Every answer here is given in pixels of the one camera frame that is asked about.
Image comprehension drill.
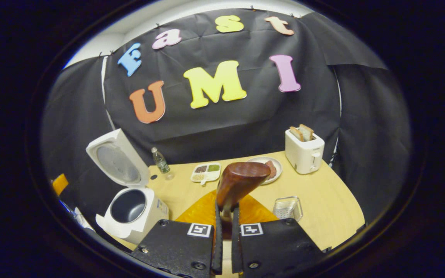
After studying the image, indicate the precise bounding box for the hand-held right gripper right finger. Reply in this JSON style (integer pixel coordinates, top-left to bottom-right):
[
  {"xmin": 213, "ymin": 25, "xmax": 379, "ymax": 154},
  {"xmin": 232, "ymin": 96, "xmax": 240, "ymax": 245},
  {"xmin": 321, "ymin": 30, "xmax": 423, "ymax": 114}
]
[{"xmin": 231, "ymin": 193, "xmax": 325, "ymax": 278}]

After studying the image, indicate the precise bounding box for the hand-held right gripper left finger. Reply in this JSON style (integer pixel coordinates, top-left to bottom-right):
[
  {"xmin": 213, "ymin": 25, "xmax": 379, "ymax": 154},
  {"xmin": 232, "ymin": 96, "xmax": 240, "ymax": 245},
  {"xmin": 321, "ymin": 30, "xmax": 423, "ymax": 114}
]
[{"xmin": 132, "ymin": 189, "xmax": 223, "ymax": 278}]

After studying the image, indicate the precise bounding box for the metal wire chopstick holder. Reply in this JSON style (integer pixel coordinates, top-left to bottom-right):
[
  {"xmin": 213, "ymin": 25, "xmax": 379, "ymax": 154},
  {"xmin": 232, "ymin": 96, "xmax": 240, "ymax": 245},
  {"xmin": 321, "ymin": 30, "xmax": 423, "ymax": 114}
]
[{"xmin": 272, "ymin": 196, "xmax": 303, "ymax": 222}]

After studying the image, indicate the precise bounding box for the brown wooden spoon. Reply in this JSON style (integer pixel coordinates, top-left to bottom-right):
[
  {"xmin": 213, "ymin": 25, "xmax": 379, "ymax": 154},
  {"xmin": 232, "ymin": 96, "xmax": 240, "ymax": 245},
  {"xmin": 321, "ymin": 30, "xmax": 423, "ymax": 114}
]
[{"xmin": 216, "ymin": 162, "xmax": 271, "ymax": 240}]

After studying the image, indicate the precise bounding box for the white rice cooker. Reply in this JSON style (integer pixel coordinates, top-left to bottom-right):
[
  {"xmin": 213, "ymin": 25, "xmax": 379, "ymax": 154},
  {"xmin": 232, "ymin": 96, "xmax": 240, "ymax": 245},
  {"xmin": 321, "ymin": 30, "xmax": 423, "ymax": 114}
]
[{"xmin": 86, "ymin": 129, "xmax": 170, "ymax": 244}]

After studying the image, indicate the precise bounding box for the white divided bean tray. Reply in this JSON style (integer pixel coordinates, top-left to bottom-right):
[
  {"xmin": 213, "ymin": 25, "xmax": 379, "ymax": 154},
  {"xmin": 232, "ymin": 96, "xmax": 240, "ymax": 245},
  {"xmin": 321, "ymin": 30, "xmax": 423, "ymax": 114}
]
[{"xmin": 190, "ymin": 163, "xmax": 221, "ymax": 185}]

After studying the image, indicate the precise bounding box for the white round plate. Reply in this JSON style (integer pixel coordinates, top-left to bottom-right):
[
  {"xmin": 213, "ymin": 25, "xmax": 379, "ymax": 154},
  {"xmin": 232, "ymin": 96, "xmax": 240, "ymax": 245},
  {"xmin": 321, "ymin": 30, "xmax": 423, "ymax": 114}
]
[{"xmin": 247, "ymin": 156, "xmax": 283, "ymax": 185}]

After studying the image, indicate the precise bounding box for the clear plastic water bottle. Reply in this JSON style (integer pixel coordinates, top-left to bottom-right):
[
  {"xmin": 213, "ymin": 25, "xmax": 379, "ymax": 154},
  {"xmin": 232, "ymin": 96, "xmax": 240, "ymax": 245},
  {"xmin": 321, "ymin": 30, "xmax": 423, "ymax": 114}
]
[{"xmin": 151, "ymin": 147, "xmax": 171, "ymax": 180}]

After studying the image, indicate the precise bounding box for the white toaster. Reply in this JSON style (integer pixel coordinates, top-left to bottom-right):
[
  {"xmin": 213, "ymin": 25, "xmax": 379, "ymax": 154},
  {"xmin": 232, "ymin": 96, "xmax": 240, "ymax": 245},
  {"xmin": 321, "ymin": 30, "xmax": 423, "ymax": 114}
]
[{"xmin": 285, "ymin": 129, "xmax": 325, "ymax": 175}]

